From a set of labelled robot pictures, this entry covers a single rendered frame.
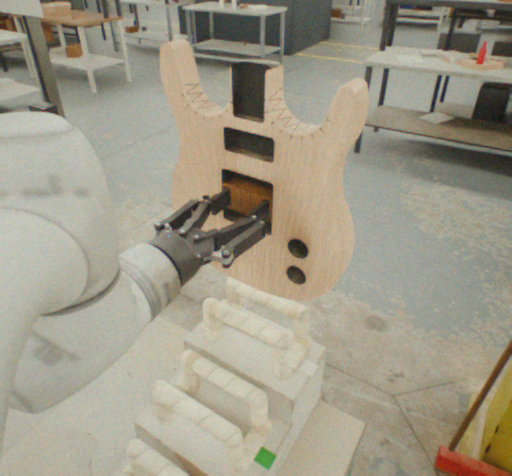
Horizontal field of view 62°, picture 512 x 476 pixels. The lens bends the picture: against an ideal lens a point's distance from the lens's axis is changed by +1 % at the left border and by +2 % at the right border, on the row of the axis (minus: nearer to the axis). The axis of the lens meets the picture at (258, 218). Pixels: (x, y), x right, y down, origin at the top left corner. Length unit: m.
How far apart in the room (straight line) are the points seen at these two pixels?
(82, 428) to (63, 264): 0.78
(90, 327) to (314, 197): 0.35
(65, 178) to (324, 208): 0.38
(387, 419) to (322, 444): 1.21
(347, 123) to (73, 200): 0.35
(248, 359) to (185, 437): 0.18
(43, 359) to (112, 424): 0.64
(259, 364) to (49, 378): 0.52
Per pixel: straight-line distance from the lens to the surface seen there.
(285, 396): 0.87
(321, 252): 0.67
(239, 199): 0.70
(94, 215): 0.37
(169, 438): 0.93
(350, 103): 0.56
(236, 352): 0.93
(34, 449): 1.11
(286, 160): 0.62
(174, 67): 0.70
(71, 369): 0.47
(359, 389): 2.27
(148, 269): 0.52
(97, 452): 1.06
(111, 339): 0.47
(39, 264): 0.34
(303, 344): 0.90
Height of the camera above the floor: 1.82
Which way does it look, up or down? 33 degrees down
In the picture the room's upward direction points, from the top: straight up
